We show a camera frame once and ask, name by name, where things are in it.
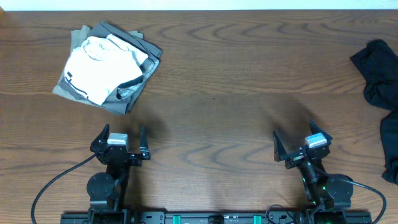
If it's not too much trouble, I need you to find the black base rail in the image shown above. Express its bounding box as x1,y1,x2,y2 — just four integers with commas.
60,209,373,224

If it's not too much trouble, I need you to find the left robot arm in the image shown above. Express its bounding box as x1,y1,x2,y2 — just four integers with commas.
86,124,150,213

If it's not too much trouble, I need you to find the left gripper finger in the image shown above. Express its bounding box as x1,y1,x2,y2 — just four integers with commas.
98,124,109,144
139,126,149,154

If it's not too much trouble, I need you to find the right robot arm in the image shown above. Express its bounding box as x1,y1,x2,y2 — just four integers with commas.
273,121,353,210

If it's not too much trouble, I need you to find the dark grey folded garment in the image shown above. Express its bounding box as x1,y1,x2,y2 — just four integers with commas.
53,21,162,115

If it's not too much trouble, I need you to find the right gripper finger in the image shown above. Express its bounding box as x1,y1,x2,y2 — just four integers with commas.
309,120,332,140
273,131,287,161

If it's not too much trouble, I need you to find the black polo shirt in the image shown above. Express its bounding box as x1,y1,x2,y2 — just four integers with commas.
350,39,397,184

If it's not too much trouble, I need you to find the white folded shirt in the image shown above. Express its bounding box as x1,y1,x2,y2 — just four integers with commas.
64,34,149,105

